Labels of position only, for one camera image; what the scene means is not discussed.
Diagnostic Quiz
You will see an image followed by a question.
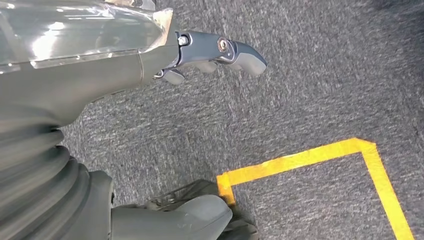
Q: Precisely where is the yellow floor tape square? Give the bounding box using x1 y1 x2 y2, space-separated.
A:
216 137 416 240

